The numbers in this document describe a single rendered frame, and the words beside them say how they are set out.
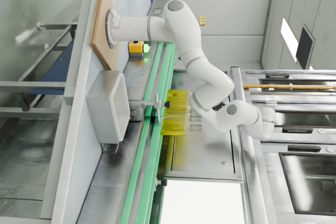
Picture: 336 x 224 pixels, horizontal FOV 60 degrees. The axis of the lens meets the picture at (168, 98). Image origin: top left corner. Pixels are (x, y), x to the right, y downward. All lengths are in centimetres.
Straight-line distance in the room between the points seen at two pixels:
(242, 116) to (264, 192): 40
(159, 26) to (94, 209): 69
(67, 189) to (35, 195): 49
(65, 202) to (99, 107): 32
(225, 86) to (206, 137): 52
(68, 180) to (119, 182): 21
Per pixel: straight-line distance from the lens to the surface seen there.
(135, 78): 140
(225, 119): 106
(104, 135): 111
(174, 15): 105
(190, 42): 101
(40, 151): 161
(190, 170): 132
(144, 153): 118
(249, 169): 136
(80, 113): 99
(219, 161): 136
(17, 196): 147
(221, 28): 758
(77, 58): 113
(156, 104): 121
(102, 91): 102
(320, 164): 153
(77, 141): 97
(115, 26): 116
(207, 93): 102
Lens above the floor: 113
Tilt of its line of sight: 6 degrees down
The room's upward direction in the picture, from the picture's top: 91 degrees clockwise
